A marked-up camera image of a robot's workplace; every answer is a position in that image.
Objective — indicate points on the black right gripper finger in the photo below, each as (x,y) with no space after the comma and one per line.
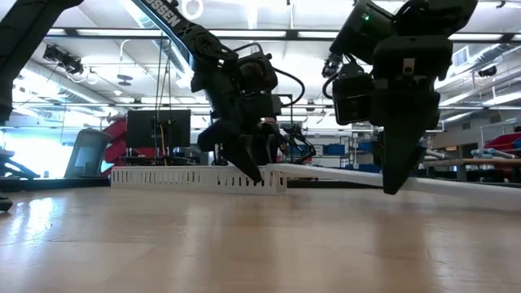
(392,163)
(413,150)

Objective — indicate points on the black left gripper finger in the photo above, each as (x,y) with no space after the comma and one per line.
(209,136)
(244,158)

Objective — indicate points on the white duct cover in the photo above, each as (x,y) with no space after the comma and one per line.
(468,191)

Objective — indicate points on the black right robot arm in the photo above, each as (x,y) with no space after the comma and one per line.
(427,16)

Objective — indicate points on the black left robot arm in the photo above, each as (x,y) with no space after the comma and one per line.
(175,20)

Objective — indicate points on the pale grey roll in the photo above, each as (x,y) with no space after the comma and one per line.
(436,154)
(488,154)

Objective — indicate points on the blue storage bin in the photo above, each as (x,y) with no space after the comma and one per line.
(335,149)
(365,146)

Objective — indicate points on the black monitor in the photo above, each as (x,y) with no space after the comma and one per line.
(142,130)

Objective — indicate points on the wooden workbench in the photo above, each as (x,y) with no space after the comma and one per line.
(480,162)

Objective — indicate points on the black ceiling fixture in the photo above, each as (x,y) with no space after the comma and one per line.
(487,71)

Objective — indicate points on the red storage bin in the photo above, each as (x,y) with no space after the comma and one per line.
(504,142)

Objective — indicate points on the red rack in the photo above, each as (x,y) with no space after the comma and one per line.
(116,142)

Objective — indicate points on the grey office chair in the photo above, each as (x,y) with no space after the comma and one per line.
(87,154)

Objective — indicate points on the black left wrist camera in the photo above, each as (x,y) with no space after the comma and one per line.
(262,106)

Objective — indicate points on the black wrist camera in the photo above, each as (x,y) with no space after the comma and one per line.
(352,97)
(262,106)

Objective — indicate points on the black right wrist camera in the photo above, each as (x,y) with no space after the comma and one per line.
(352,97)

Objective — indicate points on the black mounted camera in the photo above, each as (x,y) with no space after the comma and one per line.
(329,67)
(61,59)

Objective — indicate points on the black aluminium table frame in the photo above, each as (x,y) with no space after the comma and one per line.
(53,184)

